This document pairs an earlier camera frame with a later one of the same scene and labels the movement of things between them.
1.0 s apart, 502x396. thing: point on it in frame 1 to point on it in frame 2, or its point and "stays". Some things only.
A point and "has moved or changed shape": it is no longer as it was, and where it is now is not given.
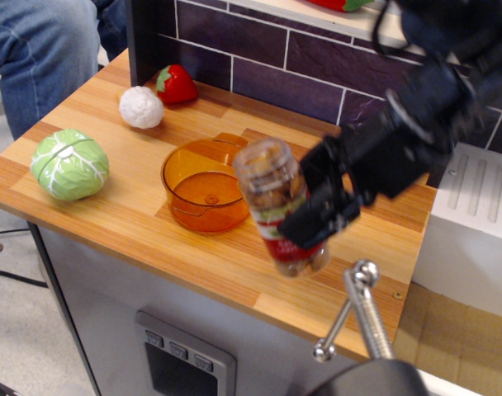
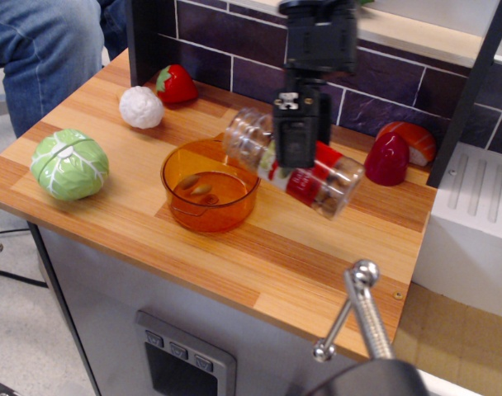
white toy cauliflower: [141, 107] stays
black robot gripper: [381, 157] to [321, 40]
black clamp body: [382, 377] stays
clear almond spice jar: [272, 174] has moved or changed shape
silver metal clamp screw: [360, 278] stays
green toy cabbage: [69, 164] stays
